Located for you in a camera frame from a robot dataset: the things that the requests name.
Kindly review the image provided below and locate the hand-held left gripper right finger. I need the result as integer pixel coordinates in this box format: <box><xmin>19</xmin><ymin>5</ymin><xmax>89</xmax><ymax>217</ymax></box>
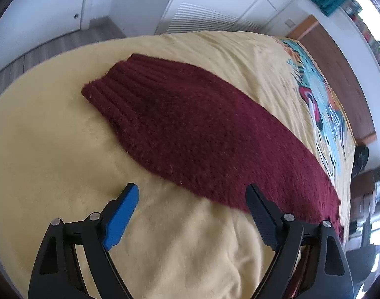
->
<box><xmin>245</xmin><ymin>184</ymin><xmax>355</xmax><ymax>299</ymax></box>

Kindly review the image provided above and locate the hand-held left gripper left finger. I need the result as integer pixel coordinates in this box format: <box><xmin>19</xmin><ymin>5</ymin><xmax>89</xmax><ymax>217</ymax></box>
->
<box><xmin>27</xmin><ymin>183</ymin><xmax>139</xmax><ymax>299</ymax></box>

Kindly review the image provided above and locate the maroon knitted sweater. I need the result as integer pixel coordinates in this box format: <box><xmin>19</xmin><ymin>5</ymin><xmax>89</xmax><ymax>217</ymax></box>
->
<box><xmin>81</xmin><ymin>53</ymin><xmax>344</xmax><ymax>298</ymax></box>

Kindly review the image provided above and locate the yellow printed blanket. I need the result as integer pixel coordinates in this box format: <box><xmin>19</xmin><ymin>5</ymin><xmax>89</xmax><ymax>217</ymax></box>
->
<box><xmin>0</xmin><ymin>30</ymin><xmax>355</xmax><ymax>299</ymax></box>

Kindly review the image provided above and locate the cluttered storage shelf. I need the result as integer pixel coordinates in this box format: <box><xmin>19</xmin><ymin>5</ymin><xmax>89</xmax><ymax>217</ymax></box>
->
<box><xmin>348</xmin><ymin>166</ymin><xmax>380</xmax><ymax>251</ymax></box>

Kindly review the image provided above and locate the black bag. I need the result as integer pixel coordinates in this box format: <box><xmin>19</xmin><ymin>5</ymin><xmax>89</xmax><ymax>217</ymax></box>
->
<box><xmin>351</xmin><ymin>145</ymin><xmax>370</xmax><ymax>175</ymax></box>

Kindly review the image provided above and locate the wooden headboard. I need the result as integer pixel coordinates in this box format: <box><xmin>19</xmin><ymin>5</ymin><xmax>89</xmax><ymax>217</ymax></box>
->
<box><xmin>286</xmin><ymin>15</ymin><xmax>377</xmax><ymax>141</ymax></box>

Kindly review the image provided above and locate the window shelf with books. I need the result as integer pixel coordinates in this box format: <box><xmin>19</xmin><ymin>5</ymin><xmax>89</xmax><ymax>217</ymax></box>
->
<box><xmin>346</xmin><ymin>0</ymin><xmax>380</xmax><ymax>80</ymax></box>

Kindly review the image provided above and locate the white door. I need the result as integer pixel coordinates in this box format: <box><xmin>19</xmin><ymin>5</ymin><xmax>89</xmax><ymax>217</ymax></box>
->
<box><xmin>0</xmin><ymin>0</ymin><xmax>91</xmax><ymax>72</ymax></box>

